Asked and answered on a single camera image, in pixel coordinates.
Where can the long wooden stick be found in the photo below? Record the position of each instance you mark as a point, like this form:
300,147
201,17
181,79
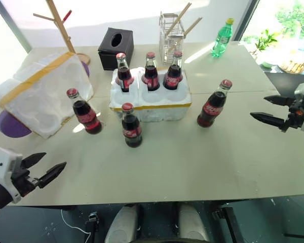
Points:
192,26
178,18

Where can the white foam lid with tape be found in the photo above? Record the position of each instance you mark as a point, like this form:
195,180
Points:
40,101

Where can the green potted plant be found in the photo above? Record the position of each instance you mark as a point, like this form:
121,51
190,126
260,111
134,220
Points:
264,40

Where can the green plastic soda bottle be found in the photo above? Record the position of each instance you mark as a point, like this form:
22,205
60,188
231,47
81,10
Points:
221,40

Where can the white foam bottle tray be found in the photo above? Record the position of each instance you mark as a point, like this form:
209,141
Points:
162,111

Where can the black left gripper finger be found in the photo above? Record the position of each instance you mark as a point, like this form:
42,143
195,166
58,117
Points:
33,159
52,174

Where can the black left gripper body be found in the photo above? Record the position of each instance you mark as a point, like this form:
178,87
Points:
20,181

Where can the white rounded robot foot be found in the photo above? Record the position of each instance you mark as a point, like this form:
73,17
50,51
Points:
122,224
192,224

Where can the white rounded left robot foot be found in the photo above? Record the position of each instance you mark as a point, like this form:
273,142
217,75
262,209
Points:
122,224

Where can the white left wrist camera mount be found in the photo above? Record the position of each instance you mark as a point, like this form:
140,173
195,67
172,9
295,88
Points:
2,162

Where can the black tissue box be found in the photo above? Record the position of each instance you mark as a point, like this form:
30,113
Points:
109,58

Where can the glass cola bottle red cap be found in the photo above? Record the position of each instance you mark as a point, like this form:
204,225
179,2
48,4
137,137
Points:
172,76
150,75
87,117
210,112
124,74
131,129

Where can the woven wicker basket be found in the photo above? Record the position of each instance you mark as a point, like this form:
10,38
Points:
294,66

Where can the black table leg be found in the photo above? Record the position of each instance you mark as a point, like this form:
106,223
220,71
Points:
226,220
92,224

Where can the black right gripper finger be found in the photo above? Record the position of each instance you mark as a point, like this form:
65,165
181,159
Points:
268,119
278,100

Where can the grey window frame post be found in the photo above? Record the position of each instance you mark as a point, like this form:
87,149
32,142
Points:
245,20
15,25

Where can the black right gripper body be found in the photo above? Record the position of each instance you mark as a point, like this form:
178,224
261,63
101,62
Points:
297,112

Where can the white rounded right robot foot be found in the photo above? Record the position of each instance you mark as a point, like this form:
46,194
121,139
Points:
192,224

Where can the wooden coat rack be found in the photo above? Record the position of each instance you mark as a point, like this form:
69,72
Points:
63,31

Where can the black side table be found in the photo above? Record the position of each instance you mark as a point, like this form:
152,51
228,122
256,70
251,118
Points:
286,81

